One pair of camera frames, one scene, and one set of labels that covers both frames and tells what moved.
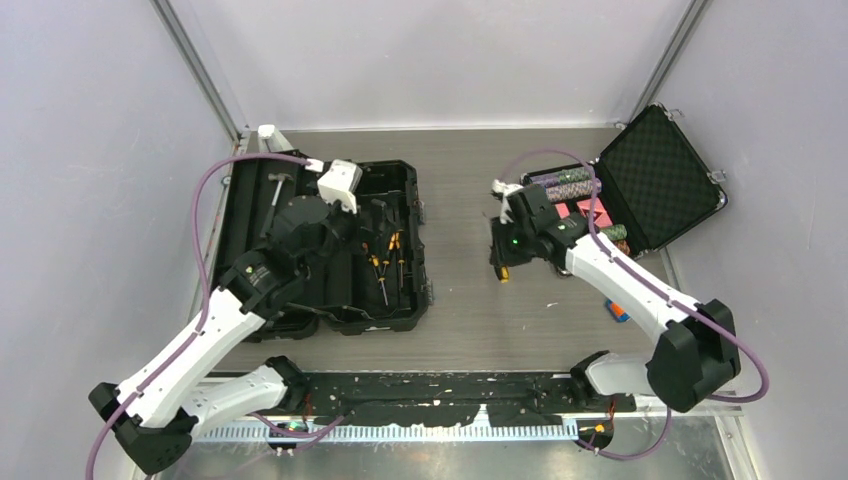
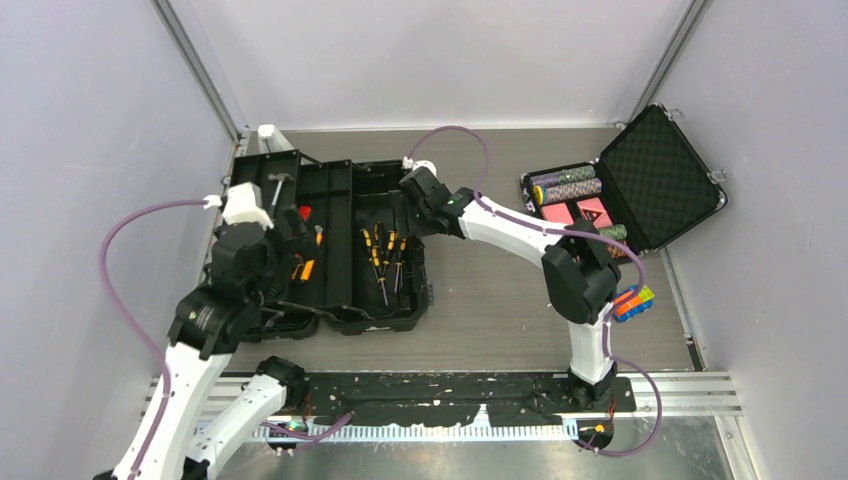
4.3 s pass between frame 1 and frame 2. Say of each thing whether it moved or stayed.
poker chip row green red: stayed
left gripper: moved
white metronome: stayed
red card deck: stayed
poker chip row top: stayed
